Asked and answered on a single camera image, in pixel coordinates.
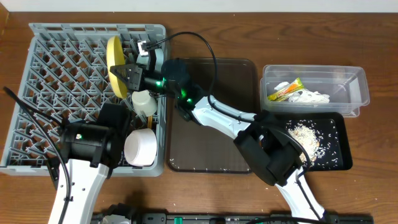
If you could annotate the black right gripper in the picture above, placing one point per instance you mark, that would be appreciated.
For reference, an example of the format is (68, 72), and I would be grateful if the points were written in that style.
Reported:
(137, 76)

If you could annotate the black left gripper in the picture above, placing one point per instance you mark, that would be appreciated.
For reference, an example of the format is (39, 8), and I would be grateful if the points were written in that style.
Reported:
(113, 116)

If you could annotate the yellow-green plate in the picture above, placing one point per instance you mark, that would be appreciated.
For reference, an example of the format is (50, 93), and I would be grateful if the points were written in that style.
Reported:
(115, 56)

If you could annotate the white cup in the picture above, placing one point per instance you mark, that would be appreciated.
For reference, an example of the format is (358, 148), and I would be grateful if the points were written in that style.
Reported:
(143, 103)

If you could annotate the light blue small plate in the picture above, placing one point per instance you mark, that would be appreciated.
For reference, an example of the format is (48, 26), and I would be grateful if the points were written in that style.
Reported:
(159, 59)

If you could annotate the white bowl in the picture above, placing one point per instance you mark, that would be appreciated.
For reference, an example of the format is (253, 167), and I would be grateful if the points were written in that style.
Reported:
(140, 147)

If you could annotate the green orange snack wrapper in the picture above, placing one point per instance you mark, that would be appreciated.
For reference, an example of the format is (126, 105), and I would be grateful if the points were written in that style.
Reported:
(285, 89)

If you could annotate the white napkin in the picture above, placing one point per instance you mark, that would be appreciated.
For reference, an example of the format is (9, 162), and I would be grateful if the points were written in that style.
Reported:
(307, 96)

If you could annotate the leftover rice pile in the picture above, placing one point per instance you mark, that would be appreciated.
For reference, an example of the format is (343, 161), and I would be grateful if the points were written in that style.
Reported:
(319, 144)

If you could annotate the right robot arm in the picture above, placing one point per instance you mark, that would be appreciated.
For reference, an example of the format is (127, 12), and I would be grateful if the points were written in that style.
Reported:
(266, 146)

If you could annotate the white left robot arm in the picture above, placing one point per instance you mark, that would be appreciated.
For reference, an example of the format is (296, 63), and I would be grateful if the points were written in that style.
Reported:
(89, 153)

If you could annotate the black waste tray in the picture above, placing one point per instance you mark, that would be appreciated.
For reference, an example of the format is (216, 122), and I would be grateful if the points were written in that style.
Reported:
(343, 149)

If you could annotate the grey plastic dish rack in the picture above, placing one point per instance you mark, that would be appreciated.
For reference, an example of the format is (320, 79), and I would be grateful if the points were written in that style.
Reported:
(65, 76)

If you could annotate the dark brown serving tray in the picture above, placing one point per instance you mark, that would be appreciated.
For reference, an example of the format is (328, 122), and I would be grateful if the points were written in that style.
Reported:
(201, 149)

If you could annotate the clear plastic container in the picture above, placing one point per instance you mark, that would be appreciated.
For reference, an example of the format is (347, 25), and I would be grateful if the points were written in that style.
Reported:
(346, 86)

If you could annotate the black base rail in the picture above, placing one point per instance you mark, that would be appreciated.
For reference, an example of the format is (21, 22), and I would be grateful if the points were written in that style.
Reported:
(162, 218)

